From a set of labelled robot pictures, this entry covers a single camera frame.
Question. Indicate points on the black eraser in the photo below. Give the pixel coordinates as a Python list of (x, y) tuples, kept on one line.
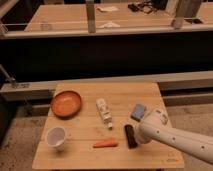
[(129, 131)]

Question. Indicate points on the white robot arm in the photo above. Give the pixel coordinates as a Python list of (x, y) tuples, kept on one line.
[(154, 126)]

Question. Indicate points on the white tube bottle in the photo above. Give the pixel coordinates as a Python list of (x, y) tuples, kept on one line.
[(104, 112)]

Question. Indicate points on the blue sponge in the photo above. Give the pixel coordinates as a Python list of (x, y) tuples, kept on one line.
[(138, 112)]

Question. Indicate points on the orange bowl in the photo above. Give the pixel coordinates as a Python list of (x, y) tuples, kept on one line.
[(66, 104)]

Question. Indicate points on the orange carrot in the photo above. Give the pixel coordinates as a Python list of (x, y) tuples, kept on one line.
[(106, 143)]

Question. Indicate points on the white paper on far table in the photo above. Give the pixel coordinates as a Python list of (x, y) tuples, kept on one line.
[(109, 24)]

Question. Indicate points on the white paper cup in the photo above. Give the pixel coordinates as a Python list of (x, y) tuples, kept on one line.
[(55, 138)]

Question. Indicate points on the white paper sheet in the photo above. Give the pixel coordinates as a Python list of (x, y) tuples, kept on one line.
[(107, 9)]

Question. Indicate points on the clear plastic cup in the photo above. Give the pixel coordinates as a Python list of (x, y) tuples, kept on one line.
[(44, 25)]

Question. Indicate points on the grey post left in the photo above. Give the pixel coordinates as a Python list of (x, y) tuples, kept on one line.
[(90, 16)]

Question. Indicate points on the grey post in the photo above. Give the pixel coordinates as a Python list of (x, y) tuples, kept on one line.
[(90, 16), (186, 11)]

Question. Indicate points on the grey post right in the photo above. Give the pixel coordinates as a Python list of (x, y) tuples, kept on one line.
[(186, 11)]

